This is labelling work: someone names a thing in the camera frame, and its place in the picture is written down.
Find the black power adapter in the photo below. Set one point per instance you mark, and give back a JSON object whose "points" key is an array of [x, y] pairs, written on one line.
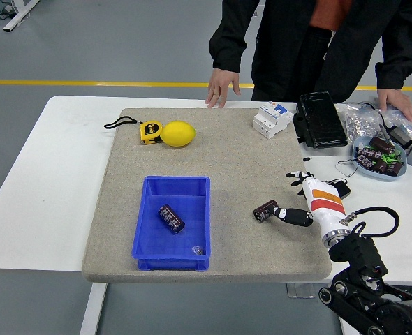
{"points": [[403, 137]]}

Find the short dark brown battery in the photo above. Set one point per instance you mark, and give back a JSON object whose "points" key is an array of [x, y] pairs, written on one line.
{"points": [[263, 211]]}

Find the grey metal table bracket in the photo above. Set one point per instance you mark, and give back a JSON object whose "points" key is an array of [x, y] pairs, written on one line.
{"points": [[300, 290]]}

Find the white table leg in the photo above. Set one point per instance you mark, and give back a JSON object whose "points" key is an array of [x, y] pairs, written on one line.
{"points": [[92, 310]]}

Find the person's left hand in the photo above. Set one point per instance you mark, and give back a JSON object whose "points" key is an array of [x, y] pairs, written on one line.
{"points": [[396, 101]]}

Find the blue plastic box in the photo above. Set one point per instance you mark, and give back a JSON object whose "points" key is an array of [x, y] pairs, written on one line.
{"points": [[153, 240]]}

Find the grey-brown mat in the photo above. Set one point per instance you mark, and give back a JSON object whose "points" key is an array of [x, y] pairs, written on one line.
{"points": [[279, 251]]}

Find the clear bag of blue parts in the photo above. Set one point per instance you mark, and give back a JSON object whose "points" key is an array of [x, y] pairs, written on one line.
{"points": [[394, 120]]}

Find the yellow tape measure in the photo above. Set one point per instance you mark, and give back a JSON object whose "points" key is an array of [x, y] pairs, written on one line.
{"points": [[150, 132]]}

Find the black rectangular case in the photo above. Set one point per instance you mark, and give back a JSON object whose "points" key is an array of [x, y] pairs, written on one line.
{"points": [[319, 122]]}

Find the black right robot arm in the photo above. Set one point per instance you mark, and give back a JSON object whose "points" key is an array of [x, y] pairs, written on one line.
{"points": [[356, 251]]}

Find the yellow lemon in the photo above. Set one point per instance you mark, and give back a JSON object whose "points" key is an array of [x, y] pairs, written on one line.
{"points": [[178, 134]]}

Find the clear bag of metal washers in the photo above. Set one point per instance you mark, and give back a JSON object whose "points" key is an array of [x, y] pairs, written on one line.
{"points": [[356, 120]]}

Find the light blue bowl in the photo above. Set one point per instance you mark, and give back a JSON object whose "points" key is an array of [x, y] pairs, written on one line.
{"points": [[359, 143]]}

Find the person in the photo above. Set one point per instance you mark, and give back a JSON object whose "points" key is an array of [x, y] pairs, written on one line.
{"points": [[290, 52]]}

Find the person's right hand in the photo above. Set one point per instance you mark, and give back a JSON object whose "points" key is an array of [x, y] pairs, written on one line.
{"points": [[220, 87]]}

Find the long dark brown battery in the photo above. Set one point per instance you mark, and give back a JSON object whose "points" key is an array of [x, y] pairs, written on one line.
{"points": [[171, 219]]}

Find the green plastic pieces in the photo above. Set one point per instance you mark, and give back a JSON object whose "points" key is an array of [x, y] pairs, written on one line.
{"points": [[390, 158]]}

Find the small clear part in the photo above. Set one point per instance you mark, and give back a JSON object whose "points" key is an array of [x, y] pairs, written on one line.
{"points": [[196, 250]]}

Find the white circuit breaker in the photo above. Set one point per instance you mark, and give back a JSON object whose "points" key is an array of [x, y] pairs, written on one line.
{"points": [[269, 122]]}

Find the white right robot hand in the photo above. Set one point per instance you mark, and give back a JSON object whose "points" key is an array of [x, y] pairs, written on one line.
{"points": [[326, 206]]}

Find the white metal frame foot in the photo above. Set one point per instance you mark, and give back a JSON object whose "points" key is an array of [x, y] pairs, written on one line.
{"points": [[19, 15]]}

